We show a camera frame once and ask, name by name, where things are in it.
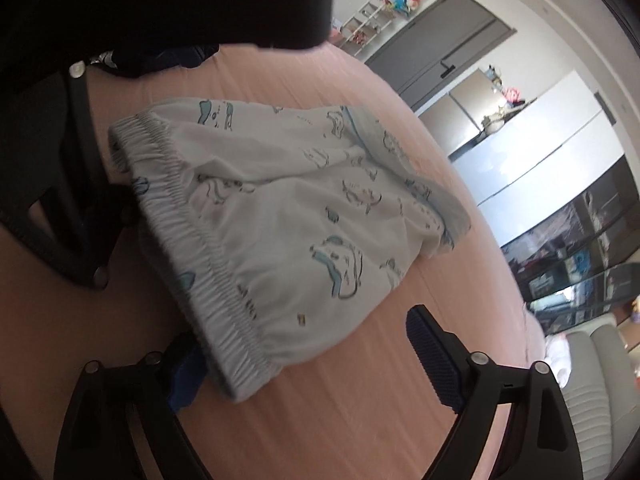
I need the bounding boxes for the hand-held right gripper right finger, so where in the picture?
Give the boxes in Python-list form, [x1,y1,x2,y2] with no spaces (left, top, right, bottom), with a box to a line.
[406,304,583,480]

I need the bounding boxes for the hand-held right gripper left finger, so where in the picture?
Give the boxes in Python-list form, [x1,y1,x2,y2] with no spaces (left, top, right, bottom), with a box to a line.
[52,332,211,480]

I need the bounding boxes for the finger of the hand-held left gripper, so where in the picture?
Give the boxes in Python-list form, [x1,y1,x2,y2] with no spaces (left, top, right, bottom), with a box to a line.
[0,62,140,292]

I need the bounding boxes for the white cartoon print shorts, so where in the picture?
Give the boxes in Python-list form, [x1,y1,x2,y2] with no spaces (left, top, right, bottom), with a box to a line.
[107,97,473,403]

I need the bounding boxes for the navy blue garment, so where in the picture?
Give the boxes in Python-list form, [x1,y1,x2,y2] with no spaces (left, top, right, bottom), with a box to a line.
[87,42,221,81]

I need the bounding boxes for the white plush toy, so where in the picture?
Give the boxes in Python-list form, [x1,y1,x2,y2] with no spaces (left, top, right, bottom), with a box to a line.
[544,332,573,386]

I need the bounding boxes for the grey padded headboard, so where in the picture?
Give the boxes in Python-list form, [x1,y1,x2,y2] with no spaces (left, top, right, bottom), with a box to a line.
[560,327,640,480]

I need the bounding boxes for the pink bed sheet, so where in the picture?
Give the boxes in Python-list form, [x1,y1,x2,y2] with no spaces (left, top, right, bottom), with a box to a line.
[0,42,548,480]

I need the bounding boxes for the black glass display cabinet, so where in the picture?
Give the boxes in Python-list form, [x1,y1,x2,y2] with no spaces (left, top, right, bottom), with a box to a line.
[500,155,640,311]

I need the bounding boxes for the white shelf rack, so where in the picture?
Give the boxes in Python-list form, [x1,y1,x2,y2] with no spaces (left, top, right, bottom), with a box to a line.
[327,0,398,58]

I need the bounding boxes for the white wardrobe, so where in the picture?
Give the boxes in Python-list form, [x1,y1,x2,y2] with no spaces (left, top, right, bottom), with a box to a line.
[450,72,626,248]

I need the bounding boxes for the silver cabinet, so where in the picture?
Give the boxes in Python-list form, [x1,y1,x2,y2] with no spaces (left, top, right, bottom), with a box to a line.
[417,70,506,161]

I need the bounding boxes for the toys on cabinet top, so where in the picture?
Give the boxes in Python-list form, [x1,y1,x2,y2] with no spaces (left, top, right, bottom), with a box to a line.
[482,65,536,133]

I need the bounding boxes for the grey door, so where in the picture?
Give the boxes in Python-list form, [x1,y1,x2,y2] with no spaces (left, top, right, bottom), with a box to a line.
[365,0,516,111]

